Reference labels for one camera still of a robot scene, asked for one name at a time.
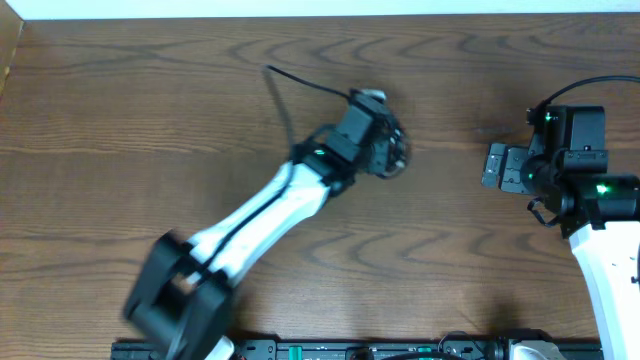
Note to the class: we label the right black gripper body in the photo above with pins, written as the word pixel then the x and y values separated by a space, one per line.
pixel 520 171

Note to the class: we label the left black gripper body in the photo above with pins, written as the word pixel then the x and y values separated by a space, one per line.
pixel 383 153

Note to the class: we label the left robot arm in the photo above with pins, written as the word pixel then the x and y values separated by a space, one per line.
pixel 183 297

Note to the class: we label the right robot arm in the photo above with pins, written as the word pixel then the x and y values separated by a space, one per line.
pixel 564 171

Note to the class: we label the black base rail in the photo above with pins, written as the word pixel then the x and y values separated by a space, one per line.
pixel 510 344

